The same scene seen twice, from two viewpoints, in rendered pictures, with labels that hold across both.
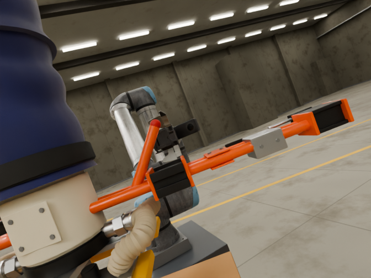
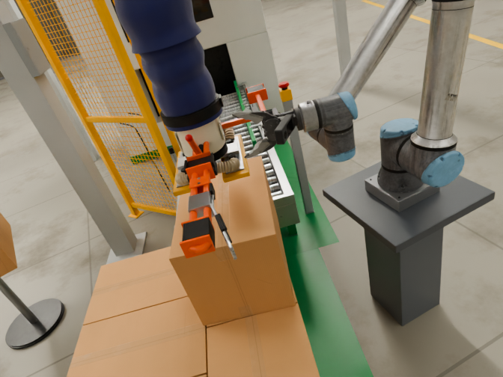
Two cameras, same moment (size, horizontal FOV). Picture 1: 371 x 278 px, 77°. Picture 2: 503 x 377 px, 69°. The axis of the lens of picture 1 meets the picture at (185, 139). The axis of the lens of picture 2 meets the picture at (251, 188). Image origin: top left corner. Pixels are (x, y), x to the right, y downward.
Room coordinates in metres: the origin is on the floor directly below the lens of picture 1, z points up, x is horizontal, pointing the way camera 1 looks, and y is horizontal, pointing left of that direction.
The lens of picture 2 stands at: (0.73, -1.00, 1.79)
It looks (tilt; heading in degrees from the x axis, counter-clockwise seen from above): 32 degrees down; 95
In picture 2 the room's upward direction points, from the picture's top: 17 degrees counter-clockwise
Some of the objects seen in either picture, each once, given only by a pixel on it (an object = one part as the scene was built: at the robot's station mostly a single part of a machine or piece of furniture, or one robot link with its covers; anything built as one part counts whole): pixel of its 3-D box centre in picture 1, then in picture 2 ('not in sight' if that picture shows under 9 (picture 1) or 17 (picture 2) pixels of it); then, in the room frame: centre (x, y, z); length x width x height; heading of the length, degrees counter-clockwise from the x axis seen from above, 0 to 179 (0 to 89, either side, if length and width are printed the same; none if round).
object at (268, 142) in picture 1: (263, 143); (200, 206); (0.51, -0.16, 1.23); 0.07 x 0.07 x 0.04; 2
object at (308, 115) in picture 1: (320, 118); (197, 236); (0.51, -0.29, 1.24); 0.08 x 0.07 x 0.05; 92
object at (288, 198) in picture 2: not in sight; (234, 213); (0.46, 0.68, 0.58); 0.70 x 0.03 x 0.06; 3
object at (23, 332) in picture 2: not in sight; (10, 295); (-1.15, 0.77, 0.31); 0.40 x 0.40 x 0.62
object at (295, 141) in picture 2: not in sight; (298, 155); (0.92, 1.28, 0.50); 0.07 x 0.07 x 1.00; 3
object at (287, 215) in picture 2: not in sight; (239, 227); (0.46, 0.67, 0.48); 0.70 x 0.03 x 0.15; 3
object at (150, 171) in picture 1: (170, 176); (200, 167); (0.50, 0.06, 1.24); 0.10 x 0.08 x 0.06; 2
